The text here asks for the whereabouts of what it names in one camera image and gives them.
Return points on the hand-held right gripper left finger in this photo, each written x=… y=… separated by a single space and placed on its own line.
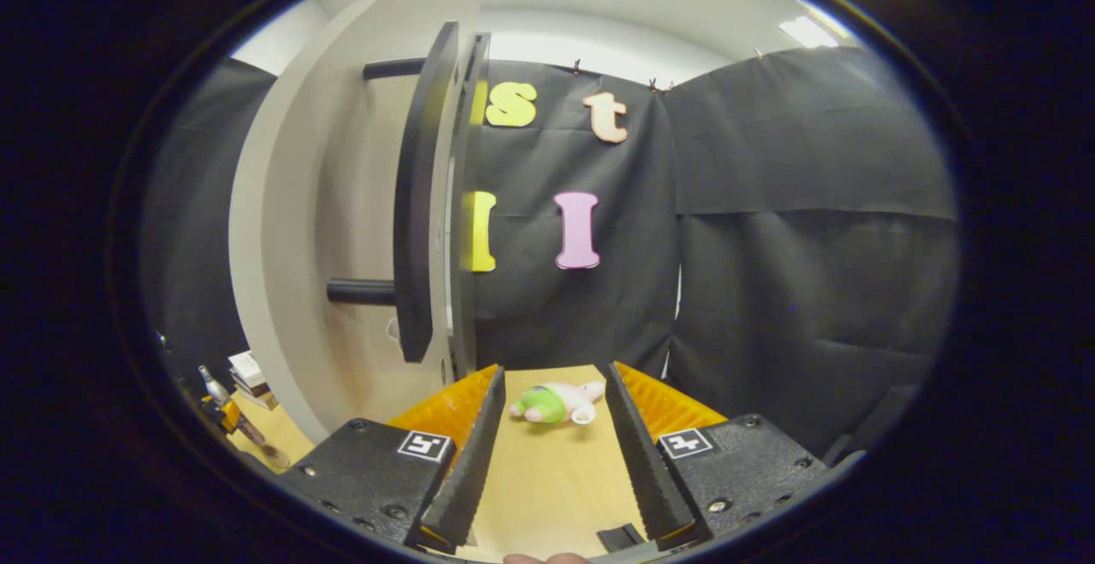
x=475 y=461

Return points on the green pink plush toy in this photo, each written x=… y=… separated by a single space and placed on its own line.
x=543 y=404

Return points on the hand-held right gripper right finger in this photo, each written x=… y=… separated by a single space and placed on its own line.
x=646 y=470

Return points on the black backdrop cloth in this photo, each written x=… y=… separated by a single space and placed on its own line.
x=813 y=247

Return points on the light grey cabinet door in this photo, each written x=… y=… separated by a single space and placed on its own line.
x=342 y=204

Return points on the white ceiling light panel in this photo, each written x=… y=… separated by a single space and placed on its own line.
x=808 y=32

